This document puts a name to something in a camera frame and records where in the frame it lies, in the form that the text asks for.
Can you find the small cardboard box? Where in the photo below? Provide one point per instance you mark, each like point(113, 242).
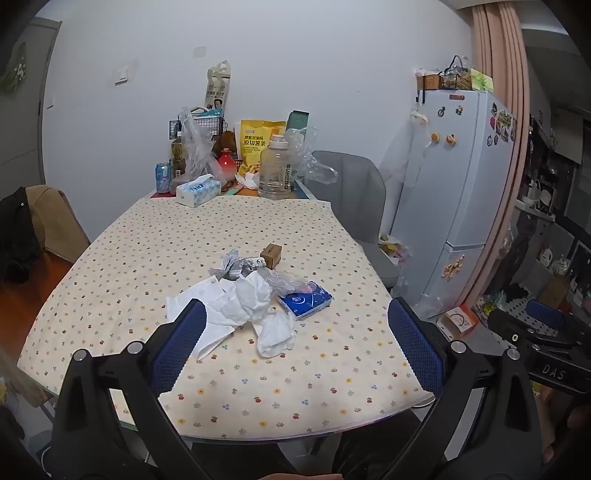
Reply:
point(271, 254)

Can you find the dark green carton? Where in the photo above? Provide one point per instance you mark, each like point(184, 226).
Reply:
point(298, 121)

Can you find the white paper sheet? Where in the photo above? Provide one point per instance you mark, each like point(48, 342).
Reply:
point(207, 295)

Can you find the brown jacket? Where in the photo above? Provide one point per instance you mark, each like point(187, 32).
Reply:
point(55, 217)

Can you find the green hanging cloth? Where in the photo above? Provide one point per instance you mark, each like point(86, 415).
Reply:
point(16, 69)

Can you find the person's right hand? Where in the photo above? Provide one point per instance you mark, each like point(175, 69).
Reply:
point(579, 429)

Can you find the blue soda can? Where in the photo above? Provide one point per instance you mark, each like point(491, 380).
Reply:
point(163, 177)

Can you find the clear water bottle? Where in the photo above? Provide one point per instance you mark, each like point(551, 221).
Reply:
point(276, 175)

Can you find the cluster of yellow fridge magnets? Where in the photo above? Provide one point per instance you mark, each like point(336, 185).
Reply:
point(453, 268)

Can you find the white wall light switch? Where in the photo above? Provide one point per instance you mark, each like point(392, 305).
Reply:
point(121, 76)

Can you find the white tissue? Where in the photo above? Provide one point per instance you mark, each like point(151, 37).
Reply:
point(254, 295)
point(274, 337)

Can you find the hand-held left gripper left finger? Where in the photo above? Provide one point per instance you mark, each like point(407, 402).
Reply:
point(178, 341)

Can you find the grey door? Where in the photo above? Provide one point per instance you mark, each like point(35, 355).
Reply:
point(27, 120)

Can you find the clear plastic wrapper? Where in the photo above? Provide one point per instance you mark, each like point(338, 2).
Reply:
point(281, 281)

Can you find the white wall sticker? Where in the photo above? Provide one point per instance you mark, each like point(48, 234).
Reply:
point(199, 50)

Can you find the blue tissue packet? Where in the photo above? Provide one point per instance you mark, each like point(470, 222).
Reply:
point(302, 302)

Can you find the translucent hanging plastic bag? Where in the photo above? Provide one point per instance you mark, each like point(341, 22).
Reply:
point(406, 170)

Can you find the black garment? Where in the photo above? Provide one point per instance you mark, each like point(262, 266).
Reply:
point(18, 240)

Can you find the light green patterned box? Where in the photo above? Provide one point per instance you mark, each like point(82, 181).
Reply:
point(482, 81)

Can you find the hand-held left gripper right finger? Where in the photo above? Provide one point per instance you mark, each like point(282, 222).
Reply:
point(415, 346)

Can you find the group of colourful fridge magnets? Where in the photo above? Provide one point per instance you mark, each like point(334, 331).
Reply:
point(503, 124)

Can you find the wicker basket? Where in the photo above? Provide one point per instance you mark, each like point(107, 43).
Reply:
point(429, 82)

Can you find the red vase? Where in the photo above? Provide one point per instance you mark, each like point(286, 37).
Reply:
point(227, 166)

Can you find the pink curtain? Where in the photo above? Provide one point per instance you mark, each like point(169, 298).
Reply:
point(503, 69)

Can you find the printed paper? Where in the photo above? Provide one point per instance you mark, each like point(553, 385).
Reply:
point(231, 265)

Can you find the crumpled clear plastic bag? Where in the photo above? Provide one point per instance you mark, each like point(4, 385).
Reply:
point(309, 157)

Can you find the orange white cardboard box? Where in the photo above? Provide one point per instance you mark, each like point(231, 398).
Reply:
point(459, 321)

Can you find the white refrigerator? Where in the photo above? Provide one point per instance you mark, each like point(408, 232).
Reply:
point(461, 175)

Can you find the cluttered kitchen shelf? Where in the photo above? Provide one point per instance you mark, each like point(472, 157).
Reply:
point(540, 203)

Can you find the yellow snack bag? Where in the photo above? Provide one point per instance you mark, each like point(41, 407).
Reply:
point(254, 143)

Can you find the floral tablecloth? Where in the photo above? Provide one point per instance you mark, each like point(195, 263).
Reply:
point(184, 240)

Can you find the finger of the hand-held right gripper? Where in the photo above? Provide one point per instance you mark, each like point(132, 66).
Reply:
point(521, 330)
point(545, 314)

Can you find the blue white tissue box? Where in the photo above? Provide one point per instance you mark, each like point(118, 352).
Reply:
point(196, 191)

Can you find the pink green tube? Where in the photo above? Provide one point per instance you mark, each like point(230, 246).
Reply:
point(232, 189)

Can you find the plastic bag of packaging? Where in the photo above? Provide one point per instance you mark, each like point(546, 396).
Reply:
point(392, 247)

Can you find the grey upholstered chair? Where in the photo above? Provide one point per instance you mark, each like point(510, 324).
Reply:
point(351, 184)

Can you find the clear plastic grocery bag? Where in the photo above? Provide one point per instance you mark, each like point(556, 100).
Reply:
point(198, 152)

